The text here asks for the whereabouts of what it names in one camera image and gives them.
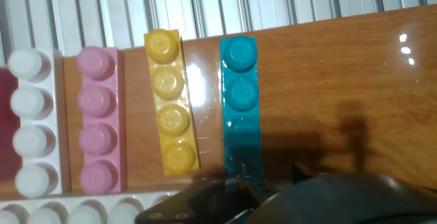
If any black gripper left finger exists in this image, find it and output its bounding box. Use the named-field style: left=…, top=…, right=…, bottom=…
left=135, top=164, right=264, bottom=224

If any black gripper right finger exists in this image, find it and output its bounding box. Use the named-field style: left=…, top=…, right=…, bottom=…
left=292, top=162, right=313, bottom=184

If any teal four-stud block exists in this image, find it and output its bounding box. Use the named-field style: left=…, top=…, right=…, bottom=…
left=219, top=35, right=264, bottom=191

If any yellow four-stud block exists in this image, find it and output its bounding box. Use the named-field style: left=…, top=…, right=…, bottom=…
left=143, top=28, right=201, bottom=176

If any glossy wooden board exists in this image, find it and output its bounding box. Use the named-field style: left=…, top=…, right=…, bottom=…
left=0, top=4, right=437, bottom=201

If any white studded baseplate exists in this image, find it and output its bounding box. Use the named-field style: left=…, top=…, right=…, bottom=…
left=0, top=190, right=182, bottom=224

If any light pink four-stud block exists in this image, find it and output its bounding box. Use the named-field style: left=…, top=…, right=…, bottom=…
left=76, top=45, right=126, bottom=196

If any white four-stud block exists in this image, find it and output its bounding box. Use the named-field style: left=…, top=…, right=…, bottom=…
left=7, top=48, right=71, bottom=199

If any magenta three-stud block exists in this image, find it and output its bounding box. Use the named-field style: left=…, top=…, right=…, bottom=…
left=0, top=67, right=23, bottom=182

